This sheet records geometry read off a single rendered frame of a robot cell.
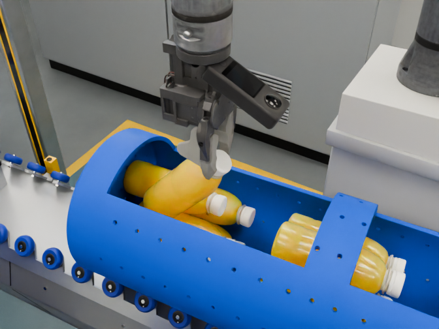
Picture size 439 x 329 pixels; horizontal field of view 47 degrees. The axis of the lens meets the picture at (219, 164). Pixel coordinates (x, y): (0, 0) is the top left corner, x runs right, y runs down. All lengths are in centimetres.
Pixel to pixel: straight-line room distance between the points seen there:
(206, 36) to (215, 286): 37
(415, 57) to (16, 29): 98
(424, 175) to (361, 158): 13
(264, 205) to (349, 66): 147
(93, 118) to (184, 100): 249
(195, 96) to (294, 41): 179
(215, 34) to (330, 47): 178
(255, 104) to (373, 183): 55
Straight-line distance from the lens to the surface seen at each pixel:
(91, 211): 86
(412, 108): 102
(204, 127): 67
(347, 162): 112
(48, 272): 113
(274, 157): 278
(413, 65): 107
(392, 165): 107
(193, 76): 67
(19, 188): 133
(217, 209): 91
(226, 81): 64
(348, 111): 104
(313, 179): 267
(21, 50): 147
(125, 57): 311
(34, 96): 154
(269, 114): 64
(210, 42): 62
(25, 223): 124
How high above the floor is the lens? 178
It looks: 41 degrees down
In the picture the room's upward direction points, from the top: straight up
